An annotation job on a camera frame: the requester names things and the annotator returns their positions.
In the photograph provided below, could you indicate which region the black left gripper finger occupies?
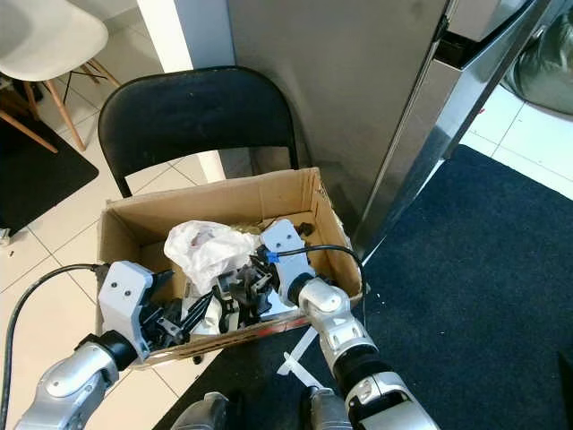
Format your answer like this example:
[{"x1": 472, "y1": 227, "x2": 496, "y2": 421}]
[{"x1": 177, "y1": 305, "x2": 211, "y2": 341}]

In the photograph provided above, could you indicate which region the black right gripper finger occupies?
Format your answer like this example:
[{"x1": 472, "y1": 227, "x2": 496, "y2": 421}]
[{"x1": 213, "y1": 269, "x2": 247, "y2": 328}]

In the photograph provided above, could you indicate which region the white crumpled plastic bag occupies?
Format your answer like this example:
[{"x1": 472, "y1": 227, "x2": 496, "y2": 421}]
[{"x1": 163, "y1": 219, "x2": 261, "y2": 297}]

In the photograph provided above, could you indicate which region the short white tape piece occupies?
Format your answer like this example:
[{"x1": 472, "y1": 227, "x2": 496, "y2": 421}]
[{"x1": 276, "y1": 324, "x2": 323, "y2": 377}]

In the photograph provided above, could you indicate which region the grey robot left foot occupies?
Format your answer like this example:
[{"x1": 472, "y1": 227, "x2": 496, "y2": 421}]
[{"x1": 170, "y1": 391, "x2": 234, "y2": 430}]

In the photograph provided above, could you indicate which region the grey robot foot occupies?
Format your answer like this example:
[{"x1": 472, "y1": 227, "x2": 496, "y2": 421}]
[
  {"x1": 300, "y1": 385, "x2": 355, "y2": 430},
  {"x1": 170, "y1": 391, "x2": 234, "y2": 430}
]

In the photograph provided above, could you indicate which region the large brown cardboard box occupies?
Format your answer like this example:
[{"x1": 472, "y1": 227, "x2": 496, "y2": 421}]
[{"x1": 94, "y1": 167, "x2": 363, "y2": 368}]

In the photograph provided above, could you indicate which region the grey robot right foot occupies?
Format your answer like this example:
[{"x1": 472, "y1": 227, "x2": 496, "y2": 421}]
[{"x1": 300, "y1": 385, "x2": 355, "y2": 430}]

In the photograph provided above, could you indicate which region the black folding chair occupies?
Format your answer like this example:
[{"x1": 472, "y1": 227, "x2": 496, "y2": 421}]
[{"x1": 97, "y1": 65, "x2": 301, "y2": 200}]

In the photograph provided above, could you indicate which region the white chair with wooden legs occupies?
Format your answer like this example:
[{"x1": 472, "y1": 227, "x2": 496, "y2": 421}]
[{"x1": 0, "y1": 0, "x2": 122, "y2": 153}]

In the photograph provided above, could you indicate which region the dark green bag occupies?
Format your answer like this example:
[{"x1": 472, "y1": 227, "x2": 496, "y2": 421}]
[{"x1": 501, "y1": 13, "x2": 573, "y2": 117}]

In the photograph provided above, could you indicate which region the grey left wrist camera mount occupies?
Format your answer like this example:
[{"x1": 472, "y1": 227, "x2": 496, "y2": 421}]
[{"x1": 98, "y1": 261, "x2": 155, "y2": 361}]

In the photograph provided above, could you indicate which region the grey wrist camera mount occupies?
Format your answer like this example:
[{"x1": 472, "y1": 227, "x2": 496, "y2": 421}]
[
  {"x1": 260, "y1": 219, "x2": 312, "y2": 304},
  {"x1": 98, "y1": 261, "x2": 155, "y2": 361}
]

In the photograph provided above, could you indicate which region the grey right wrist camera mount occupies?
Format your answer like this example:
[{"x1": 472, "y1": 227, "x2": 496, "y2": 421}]
[{"x1": 260, "y1": 219, "x2": 312, "y2": 304}]

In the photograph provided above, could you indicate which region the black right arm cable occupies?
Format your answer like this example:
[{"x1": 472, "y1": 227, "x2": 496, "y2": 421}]
[{"x1": 269, "y1": 244, "x2": 368, "y2": 328}]

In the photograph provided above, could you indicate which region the black mat under cables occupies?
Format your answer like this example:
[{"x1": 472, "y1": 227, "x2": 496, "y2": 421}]
[{"x1": 0, "y1": 112, "x2": 86, "y2": 236}]

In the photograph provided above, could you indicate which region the silver metal door frame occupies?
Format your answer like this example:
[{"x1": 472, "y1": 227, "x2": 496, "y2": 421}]
[{"x1": 349, "y1": 0, "x2": 565, "y2": 261}]

